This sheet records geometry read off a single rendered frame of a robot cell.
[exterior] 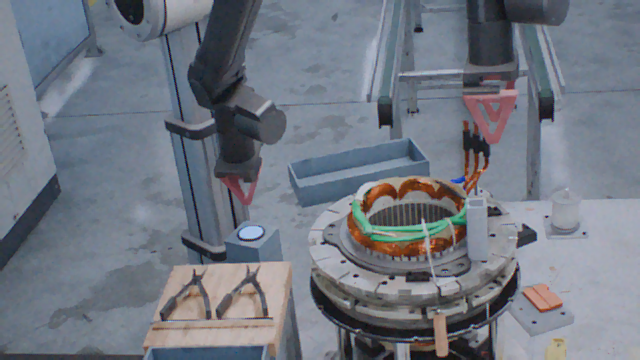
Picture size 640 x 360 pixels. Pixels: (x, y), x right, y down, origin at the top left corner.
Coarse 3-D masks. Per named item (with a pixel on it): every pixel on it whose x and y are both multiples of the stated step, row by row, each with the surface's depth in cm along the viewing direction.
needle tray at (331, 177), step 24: (384, 144) 168; (408, 144) 170; (288, 168) 165; (312, 168) 167; (336, 168) 168; (360, 168) 169; (384, 168) 168; (408, 168) 160; (312, 192) 157; (336, 192) 159
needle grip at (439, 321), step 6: (438, 318) 120; (444, 318) 120; (438, 324) 120; (444, 324) 120; (438, 330) 120; (444, 330) 120; (438, 336) 121; (444, 336) 121; (438, 342) 121; (444, 342) 121; (438, 348) 121; (444, 348) 121; (438, 354) 121; (444, 354) 121
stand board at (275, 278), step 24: (216, 264) 137; (240, 264) 137; (264, 264) 136; (288, 264) 135; (168, 288) 133; (216, 288) 131; (264, 288) 130; (288, 288) 132; (192, 312) 127; (240, 312) 126; (168, 336) 122; (192, 336) 122; (216, 336) 121; (240, 336) 121; (264, 336) 120
